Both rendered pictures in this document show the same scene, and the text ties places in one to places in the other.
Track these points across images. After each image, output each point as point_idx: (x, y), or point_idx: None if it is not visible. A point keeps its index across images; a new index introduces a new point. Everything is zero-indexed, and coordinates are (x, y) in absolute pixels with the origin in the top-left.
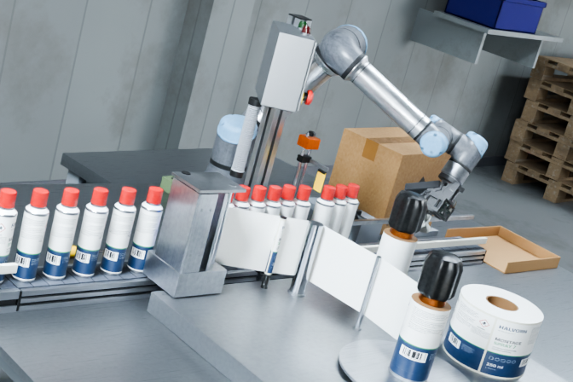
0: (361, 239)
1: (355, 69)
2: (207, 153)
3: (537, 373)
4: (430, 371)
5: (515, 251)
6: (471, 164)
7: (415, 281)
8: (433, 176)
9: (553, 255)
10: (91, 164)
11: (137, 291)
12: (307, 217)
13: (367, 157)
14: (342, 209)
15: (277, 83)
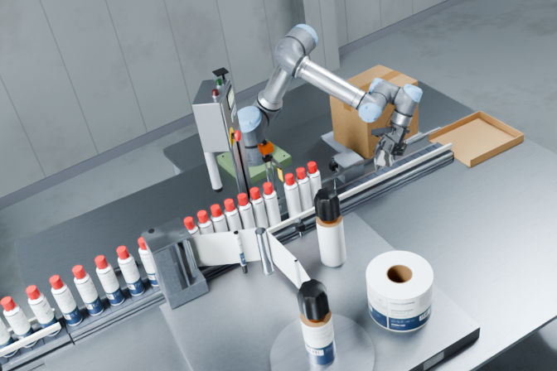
0: (349, 175)
1: (297, 71)
2: None
3: (443, 312)
4: (333, 354)
5: (489, 134)
6: (410, 110)
7: None
8: None
9: (519, 132)
10: (178, 155)
11: (157, 300)
12: (321, 156)
13: (346, 108)
14: (305, 185)
15: (207, 137)
